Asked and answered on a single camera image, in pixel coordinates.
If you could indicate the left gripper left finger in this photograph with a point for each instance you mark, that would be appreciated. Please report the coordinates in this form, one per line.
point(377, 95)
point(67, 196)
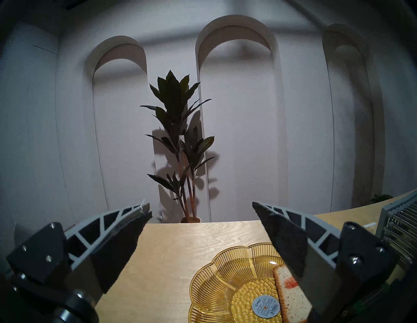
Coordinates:
point(97, 241)

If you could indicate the grey dish drying rack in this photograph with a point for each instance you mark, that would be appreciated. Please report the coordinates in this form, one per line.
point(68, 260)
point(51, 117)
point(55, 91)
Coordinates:
point(399, 224)

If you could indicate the amber glass flower plate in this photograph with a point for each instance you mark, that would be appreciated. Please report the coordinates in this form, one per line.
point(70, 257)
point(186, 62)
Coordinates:
point(234, 283)

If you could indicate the bushy small potted plant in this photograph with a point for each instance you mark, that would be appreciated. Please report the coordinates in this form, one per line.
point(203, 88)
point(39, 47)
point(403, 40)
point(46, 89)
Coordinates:
point(381, 198)

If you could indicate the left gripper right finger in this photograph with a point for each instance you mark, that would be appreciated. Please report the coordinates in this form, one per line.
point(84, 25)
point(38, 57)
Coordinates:
point(312, 257)

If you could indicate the slice of bread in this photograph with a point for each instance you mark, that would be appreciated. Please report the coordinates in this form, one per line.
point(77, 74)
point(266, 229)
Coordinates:
point(291, 296)

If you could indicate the round grey plate sticker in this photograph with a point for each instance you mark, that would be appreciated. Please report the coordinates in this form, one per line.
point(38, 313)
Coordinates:
point(265, 305)

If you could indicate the tall potted plant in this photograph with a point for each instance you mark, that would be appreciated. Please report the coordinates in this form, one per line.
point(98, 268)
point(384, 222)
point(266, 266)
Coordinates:
point(177, 130)

